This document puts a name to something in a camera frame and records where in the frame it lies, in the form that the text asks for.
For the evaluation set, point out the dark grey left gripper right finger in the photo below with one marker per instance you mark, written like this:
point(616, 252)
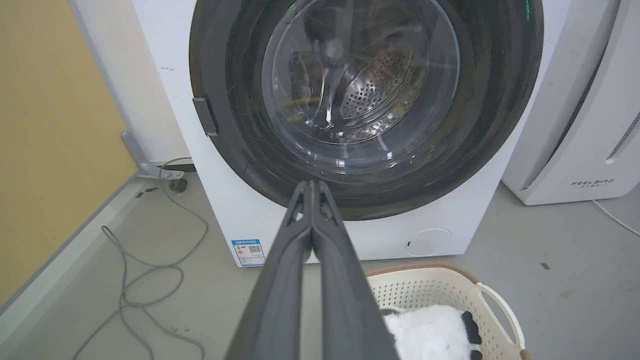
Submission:
point(345, 300)

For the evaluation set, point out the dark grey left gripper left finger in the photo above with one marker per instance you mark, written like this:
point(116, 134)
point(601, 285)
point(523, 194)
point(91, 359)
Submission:
point(280, 295)

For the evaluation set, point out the white front-load washing machine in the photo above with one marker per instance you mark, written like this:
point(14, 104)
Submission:
point(350, 150)

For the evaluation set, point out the round dark glass washer door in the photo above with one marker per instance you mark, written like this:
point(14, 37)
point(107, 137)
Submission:
point(367, 100)

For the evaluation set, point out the blue energy label sticker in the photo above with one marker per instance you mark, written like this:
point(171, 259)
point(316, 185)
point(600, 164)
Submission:
point(248, 252)

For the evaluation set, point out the white and black plush toy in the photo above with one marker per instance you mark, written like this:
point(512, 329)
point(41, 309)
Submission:
point(430, 332)

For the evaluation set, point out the cream perforated laundry basket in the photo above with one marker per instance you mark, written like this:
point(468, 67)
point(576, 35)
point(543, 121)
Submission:
point(440, 287)

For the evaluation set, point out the round white filter cover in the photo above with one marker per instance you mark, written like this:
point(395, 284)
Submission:
point(428, 242)

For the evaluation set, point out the white air purifier appliance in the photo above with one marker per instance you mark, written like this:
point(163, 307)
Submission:
point(580, 100)

